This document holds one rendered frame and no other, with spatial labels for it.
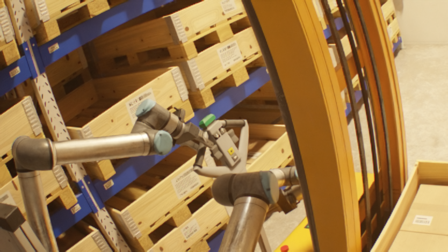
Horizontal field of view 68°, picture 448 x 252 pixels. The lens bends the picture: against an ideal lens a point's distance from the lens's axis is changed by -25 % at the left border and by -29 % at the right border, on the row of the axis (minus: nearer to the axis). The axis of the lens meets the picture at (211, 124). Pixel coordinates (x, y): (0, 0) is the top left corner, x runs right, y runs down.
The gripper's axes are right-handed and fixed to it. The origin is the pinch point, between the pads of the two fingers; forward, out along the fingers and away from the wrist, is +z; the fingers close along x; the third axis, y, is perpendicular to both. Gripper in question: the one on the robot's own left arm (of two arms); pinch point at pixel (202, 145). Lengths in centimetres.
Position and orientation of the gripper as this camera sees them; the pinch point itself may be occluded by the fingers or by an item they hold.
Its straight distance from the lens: 194.9
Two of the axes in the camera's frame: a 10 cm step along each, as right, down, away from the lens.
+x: 6.5, -2.7, -7.0
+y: -2.1, 8.3, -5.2
